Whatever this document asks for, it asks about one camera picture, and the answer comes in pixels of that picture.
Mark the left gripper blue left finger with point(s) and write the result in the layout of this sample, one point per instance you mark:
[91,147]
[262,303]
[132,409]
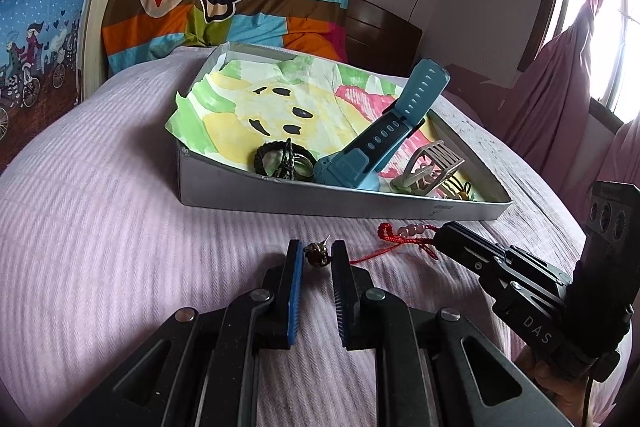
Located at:
[290,289]

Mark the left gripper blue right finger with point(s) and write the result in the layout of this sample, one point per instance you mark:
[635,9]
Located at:
[347,288]

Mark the light blue smart watch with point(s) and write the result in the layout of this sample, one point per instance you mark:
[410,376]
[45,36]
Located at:
[357,166]

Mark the black patterned hair clip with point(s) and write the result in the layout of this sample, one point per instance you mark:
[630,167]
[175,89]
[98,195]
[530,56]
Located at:
[286,170]

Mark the person's right hand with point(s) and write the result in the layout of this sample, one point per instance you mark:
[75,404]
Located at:
[569,397]

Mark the grey cardboard box tray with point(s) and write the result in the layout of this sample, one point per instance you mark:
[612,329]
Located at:
[207,183]

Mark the lavender ribbed bedspread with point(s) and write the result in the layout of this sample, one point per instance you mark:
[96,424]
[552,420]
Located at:
[97,251]

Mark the colourful painted paper liner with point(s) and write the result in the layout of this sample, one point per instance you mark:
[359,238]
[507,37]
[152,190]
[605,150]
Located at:
[243,113]

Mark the pink window curtain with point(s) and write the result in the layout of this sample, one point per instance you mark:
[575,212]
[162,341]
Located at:
[544,116]

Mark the dark wooden cabinet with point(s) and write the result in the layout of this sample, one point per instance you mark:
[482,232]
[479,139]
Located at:
[378,40]

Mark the blue starry cartoon curtain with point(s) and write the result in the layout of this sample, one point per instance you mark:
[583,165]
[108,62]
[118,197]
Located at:
[39,84]

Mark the wooden headboard post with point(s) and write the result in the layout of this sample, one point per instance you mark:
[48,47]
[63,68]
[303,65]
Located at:
[95,16]

